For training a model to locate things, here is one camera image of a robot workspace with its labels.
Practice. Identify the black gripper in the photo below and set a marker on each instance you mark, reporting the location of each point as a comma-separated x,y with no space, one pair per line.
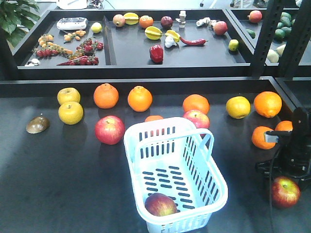
292,160

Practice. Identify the red apple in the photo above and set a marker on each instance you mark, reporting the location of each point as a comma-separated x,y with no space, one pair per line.
159,204
109,130
285,192
198,118

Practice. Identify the light blue plastic basket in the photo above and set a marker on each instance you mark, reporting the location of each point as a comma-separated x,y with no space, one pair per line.
172,157

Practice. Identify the small orange lower right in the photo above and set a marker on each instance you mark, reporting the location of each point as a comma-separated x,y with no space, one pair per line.
284,126

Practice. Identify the small orange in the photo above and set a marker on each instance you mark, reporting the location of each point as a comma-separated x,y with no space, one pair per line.
153,118
258,138
284,126

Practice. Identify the small orange lower left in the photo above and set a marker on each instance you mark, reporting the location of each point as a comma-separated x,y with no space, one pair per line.
258,138

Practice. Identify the large orange far right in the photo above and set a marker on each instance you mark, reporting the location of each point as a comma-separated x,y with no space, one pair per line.
268,104

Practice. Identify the yellow orange fruit right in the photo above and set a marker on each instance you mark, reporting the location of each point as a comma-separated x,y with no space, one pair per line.
238,107

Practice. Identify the orange behind middle apple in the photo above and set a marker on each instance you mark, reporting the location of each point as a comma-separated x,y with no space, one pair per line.
196,102

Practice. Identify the small orange middle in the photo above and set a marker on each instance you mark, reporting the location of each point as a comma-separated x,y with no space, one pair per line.
153,118

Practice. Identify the red chili pepper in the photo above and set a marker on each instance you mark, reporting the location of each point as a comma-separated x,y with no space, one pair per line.
197,42

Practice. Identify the white garlic bulb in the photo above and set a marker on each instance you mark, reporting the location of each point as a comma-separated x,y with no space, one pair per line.
169,42

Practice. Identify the red bell pepper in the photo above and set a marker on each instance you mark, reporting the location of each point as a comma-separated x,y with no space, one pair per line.
156,54

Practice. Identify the orange back left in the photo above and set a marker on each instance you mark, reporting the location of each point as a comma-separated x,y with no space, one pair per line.
106,96

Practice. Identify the yellow pear fruit front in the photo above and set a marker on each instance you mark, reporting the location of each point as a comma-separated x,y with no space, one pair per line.
70,112

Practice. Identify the yellow pear fruit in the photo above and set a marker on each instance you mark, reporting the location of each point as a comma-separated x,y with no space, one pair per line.
68,94
70,112

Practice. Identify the black produce display table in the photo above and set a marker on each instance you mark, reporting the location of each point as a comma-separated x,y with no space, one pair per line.
63,180

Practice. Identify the yellow pear fruit rear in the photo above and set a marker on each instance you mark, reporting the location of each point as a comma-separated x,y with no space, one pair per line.
68,94

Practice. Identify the brown mushroom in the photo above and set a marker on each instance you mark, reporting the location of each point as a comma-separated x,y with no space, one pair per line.
37,124

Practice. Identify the green potted plant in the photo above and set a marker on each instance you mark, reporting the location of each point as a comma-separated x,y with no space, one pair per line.
15,14

